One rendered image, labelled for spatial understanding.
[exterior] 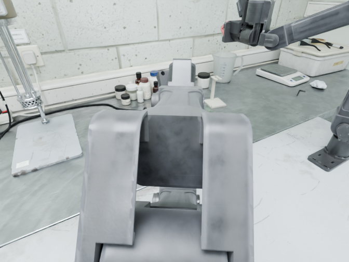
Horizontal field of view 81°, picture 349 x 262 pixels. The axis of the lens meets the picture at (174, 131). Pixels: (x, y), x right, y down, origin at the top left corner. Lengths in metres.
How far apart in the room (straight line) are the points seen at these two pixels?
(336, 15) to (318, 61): 0.85
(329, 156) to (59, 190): 0.82
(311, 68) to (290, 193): 1.04
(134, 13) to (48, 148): 0.71
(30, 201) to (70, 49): 0.67
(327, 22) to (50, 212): 0.85
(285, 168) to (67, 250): 0.61
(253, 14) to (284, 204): 0.54
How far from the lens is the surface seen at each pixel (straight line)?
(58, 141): 0.83
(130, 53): 1.13
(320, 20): 0.71
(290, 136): 0.88
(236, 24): 0.78
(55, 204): 0.63
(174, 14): 1.21
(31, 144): 0.86
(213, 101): 1.01
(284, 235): 0.57
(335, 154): 0.83
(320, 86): 1.37
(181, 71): 0.40
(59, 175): 0.70
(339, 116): 0.76
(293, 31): 0.71
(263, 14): 0.74
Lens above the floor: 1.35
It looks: 35 degrees down
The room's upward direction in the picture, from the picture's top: straight up
